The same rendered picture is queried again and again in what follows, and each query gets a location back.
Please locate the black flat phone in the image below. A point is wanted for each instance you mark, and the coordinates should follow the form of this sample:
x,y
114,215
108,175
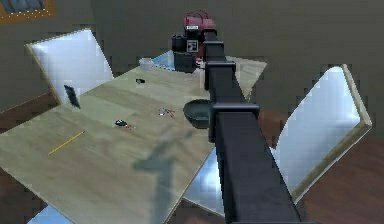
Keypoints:
x,y
72,96

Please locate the small black and orange object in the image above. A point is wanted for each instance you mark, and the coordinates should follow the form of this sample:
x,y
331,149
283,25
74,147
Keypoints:
x,y
121,123

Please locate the pale wooden table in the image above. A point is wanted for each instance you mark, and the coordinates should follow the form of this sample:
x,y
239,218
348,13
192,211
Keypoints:
x,y
110,160

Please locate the small black box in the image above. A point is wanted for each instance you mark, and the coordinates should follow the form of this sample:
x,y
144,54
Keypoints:
x,y
140,81

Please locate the wooden framed picture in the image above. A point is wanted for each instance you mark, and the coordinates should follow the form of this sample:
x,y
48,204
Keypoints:
x,y
26,13

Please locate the yellow pencil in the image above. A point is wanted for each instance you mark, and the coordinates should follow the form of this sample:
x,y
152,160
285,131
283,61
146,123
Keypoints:
x,y
66,142

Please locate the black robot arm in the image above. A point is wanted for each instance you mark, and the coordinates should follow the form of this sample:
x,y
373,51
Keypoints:
x,y
246,160

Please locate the dark red basket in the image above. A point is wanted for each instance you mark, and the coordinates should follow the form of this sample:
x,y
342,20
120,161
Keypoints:
x,y
206,23

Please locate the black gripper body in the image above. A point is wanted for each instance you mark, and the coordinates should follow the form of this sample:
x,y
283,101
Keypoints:
x,y
184,62

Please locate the dark grey bowl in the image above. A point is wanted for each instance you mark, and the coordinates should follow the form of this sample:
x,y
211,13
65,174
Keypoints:
x,y
197,110

